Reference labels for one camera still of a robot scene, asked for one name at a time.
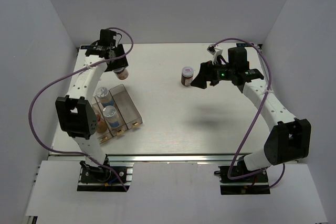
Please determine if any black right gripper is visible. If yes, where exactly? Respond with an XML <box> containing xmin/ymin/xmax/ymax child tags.
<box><xmin>191</xmin><ymin>58</ymin><xmax>235</xmax><ymax>89</ymax></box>

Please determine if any orange label jar white lid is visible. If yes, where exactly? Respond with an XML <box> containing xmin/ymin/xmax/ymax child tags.
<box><xmin>113</xmin><ymin>67</ymin><xmax>129</xmax><ymax>80</ymax></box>

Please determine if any silver lid white shaker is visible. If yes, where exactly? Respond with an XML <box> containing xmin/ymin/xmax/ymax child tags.
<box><xmin>96</xmin><ymin>87</ymin><xmax>114</xmax><ymax>107</ymax></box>

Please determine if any white blue label shaker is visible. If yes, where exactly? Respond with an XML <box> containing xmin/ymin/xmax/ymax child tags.
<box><xmin>103</xmin><ymin>105</ymin><xmax>121</xmax><ymax>129</ymax></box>

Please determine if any pink cap spice bottle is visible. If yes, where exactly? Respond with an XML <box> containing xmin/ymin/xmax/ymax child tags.
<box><xmin>96</xmin><ymin>114</ymin><xmax>108</xmax><ymax>134</ymax></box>

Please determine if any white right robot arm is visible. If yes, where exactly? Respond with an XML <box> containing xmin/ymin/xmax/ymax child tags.
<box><xmin>191</xmin><ymin>46</ymin><xmax>311</xmax><ymax>182</ymax></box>

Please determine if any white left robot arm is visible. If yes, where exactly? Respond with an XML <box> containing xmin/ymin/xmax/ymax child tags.
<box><xmin>55</xmin><ymin>27</ymin><xmax>128</xmax><ymax>182</ymax></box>

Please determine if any dark sauce jar white lid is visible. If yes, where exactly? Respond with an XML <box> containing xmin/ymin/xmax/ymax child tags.
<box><xmin>181</xmin><ymin>66</ymin><xmax>194</xmax><ymax>86</ymax></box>

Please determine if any blue left corner sticker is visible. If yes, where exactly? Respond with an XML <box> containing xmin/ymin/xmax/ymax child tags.
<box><xmin>80</xmin><ymin>45</ymin><xmax>90</xmax><ymax>50</ymax></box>

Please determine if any blue corner sticker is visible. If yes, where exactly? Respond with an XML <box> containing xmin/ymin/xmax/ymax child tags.
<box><xmin>80</xmin><ymin>45</ymin><xmax>90</xmax><ymax>50</ymax></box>
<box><xmin>236</xmin><ymin>42</ymin><xmax>254</xmax><ymax>47</ymax></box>

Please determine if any blue right corner sticker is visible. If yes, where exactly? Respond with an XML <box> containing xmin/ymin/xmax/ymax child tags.
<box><xmin>236</xmin><ymin>42</ymin><xmax>254</xmax><ymax>47</ymax></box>

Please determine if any clear brown organizer tray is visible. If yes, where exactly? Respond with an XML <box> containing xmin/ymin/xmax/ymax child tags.
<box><xmin>92</xmin><ymin>84</ymin><xmax>143</xmax><ymax>144</ymax></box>

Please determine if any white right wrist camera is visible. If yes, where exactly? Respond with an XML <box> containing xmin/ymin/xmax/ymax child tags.
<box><xmin>207</xmin><ymin>45</ymin><xmax>223</xmax><ymax>65</ymax></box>

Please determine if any aluminium front table rail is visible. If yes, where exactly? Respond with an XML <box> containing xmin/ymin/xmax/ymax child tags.
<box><xmin>47</xmin><ymin>153</ymin><xmax>299</xmax><ymax>163</ymax></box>

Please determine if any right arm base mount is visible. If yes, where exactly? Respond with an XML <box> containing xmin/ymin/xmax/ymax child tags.
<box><xmin>214</xmin><ymin>166</ymin><xmax>270</xmax><ymax>195</ymax></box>

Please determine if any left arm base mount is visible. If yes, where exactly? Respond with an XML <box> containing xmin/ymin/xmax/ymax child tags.
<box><xmin>77</xmin><ymin>161</ymin><xmax>133</xmax><ymax>193</ymax></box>

